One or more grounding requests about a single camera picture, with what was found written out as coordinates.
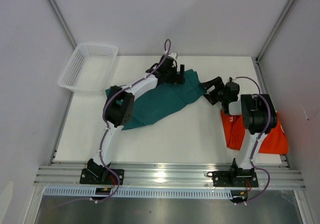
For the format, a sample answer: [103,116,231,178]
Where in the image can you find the aluminium corner post right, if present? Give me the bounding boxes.
[255,0,297,64]

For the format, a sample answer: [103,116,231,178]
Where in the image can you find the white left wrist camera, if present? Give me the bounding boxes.
[164,52,178,60]

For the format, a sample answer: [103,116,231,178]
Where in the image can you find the white plastic basket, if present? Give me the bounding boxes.
[57,42,119,92]

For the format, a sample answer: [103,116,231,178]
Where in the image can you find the aluminium corner post left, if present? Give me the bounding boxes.
[46,0,77,49]

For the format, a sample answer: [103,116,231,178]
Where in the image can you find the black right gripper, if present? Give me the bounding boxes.
[198,76,227,105]

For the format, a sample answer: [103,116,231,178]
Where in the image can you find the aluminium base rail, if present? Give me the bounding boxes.
[34,162,306,191]

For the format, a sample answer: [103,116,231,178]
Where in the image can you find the green shorts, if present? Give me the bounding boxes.
[103,69,208,131]

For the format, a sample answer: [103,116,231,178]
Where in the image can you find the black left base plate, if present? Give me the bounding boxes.
[79,169,119,185]

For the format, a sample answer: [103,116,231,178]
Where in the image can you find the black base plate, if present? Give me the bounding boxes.
[206,169,259,188]
[79,169,119,185]

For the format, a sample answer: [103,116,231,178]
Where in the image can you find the orange shorts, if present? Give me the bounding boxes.
[220,110,289,155]

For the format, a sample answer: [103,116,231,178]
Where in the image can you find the white slotted cable duct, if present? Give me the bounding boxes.
[44,186,232,200]

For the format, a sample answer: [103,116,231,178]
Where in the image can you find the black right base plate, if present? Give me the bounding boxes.
[206,169,259,188]

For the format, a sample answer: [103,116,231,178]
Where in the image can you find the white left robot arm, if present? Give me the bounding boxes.
[86,52,185,184]

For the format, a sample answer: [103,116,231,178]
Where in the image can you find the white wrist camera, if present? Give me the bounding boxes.
[164,52,178,60]
[228,77,235,83]

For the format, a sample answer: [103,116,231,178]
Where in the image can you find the aluminium corner post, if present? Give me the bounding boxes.
[46,0,77,49]
[255,0,297,64]

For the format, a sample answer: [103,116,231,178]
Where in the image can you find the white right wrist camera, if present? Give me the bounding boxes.
[228,77,235,83]

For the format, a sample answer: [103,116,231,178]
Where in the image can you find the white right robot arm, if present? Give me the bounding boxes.
[199,76,278,186]

